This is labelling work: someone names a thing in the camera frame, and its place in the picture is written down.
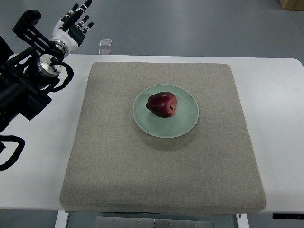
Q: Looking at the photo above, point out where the upper floor metal plate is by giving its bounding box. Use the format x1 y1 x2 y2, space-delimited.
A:
99 39 112 47

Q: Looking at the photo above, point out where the floor metal plate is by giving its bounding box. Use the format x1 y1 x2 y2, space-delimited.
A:
99 39 112 47
98 48 112 55

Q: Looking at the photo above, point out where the red apple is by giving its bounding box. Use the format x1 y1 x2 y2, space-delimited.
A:
146 92 177 118

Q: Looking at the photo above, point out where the pale green plate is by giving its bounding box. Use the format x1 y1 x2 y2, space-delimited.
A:
133 85 199 138

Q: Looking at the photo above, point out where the lower floor metal plate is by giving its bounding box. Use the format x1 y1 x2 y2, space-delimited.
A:
98 48 112 55

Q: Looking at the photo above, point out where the grey metal base plate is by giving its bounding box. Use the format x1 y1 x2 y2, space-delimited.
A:
95 216 214 228

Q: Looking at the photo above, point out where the black control panel strip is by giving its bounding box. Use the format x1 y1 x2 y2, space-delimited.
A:
272 213 304 220

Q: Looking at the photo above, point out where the grey fabric cushion mat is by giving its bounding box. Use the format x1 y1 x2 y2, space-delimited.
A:
60 62 266 215

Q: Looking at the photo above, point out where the white table leg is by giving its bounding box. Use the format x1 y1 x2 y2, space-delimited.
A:
54 210 69 228

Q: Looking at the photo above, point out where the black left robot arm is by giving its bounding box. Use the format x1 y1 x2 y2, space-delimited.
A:
0 10 74 131

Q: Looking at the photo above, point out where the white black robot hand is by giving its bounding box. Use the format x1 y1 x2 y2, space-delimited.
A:
51 0 94 56

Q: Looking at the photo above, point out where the black cable loop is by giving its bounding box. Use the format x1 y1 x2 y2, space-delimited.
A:
0 135 26 171

